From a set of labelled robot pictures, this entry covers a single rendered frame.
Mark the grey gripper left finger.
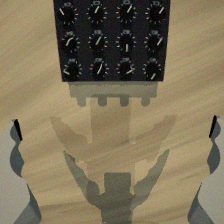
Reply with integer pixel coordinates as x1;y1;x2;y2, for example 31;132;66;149
0;119;42;224

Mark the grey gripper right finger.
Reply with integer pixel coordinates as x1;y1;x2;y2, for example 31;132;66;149
187;115;224;224

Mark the black knob box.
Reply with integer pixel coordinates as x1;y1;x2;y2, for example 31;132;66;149
53;0;171;82

